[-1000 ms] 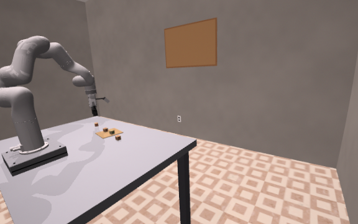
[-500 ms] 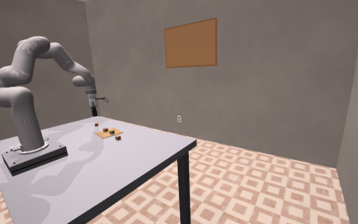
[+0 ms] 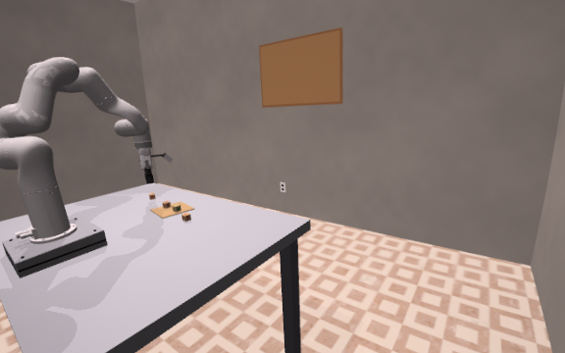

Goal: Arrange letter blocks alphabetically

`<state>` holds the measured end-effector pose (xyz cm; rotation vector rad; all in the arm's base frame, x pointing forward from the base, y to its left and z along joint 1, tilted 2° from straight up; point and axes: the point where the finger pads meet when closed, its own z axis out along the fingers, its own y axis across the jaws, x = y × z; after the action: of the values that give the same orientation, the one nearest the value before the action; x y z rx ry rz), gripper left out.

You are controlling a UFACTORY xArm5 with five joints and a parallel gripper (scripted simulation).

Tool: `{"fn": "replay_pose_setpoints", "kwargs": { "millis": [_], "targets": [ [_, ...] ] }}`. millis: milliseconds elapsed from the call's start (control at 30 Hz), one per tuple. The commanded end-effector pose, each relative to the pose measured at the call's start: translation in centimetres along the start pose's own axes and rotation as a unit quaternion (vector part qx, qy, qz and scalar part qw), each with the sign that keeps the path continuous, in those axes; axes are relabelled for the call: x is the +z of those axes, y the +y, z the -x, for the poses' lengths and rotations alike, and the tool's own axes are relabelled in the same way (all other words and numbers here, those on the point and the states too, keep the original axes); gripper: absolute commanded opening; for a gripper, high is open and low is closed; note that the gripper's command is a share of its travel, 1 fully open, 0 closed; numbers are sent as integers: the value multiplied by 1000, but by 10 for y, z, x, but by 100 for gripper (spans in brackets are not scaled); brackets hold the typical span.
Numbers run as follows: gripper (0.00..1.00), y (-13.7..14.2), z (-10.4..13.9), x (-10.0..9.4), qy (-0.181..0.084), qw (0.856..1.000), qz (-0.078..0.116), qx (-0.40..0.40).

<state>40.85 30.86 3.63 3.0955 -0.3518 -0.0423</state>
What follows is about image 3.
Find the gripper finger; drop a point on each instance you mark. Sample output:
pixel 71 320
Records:
pixel 149 176

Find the tan flat mat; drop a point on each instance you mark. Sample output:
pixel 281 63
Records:
pixel 165 213

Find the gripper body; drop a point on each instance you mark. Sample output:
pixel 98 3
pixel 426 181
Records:
pixel 144 154

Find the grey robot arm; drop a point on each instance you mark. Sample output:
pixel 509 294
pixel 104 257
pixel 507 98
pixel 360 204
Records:
pixel 33 155

